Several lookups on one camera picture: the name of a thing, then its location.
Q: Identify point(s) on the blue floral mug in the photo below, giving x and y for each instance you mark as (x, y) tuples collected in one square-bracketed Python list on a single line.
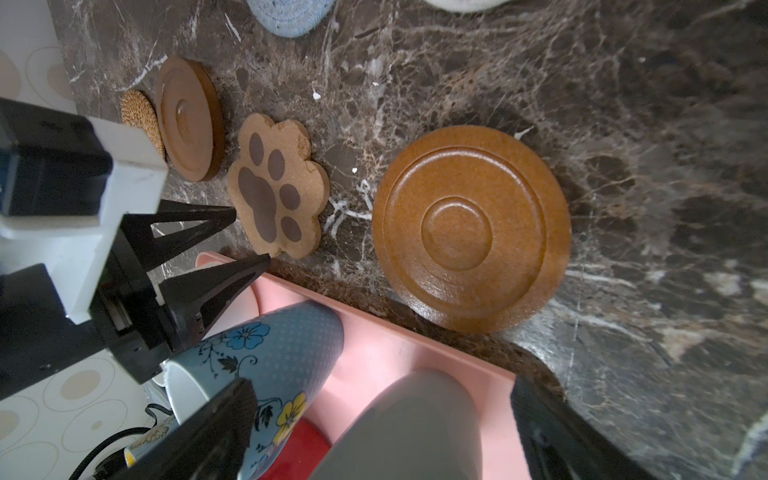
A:
[(287, 355)]

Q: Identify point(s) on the pink rectangular tray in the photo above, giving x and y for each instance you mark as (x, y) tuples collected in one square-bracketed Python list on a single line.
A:
[(377, 353)]

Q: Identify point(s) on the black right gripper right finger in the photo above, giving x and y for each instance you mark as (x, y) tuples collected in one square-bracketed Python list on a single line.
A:
[(559, 444)]

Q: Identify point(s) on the light blue woven coaster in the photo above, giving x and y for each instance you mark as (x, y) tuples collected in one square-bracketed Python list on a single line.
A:
[(290, 18)]

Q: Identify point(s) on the multicolour woven round coaster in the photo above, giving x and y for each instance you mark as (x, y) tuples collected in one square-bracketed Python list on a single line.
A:
[(466, 6)]

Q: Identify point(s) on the brown wooden round coaster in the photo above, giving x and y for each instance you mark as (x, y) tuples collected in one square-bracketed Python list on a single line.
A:
[(471, 229)]

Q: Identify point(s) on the red mug black handle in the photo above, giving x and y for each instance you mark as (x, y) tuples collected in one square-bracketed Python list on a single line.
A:
[(302, 453)]

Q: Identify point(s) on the dark brown wooden coaster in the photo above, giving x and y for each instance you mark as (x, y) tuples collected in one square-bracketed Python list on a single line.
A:
[(190, 119)]

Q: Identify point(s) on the grey mug white inside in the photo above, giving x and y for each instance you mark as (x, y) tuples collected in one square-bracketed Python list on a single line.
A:
[(423, 426)]

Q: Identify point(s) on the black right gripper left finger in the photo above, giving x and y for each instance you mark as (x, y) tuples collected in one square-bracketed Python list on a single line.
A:
[(211, 444)]

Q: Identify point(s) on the cork paw print coaster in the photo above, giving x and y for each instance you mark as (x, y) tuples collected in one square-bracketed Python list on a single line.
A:
[(276, 188)]

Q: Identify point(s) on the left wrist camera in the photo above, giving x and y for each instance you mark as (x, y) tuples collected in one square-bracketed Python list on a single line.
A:
[(66, 183)]

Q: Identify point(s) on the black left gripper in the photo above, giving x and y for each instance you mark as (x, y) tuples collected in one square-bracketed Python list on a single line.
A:
[(78, 324)]

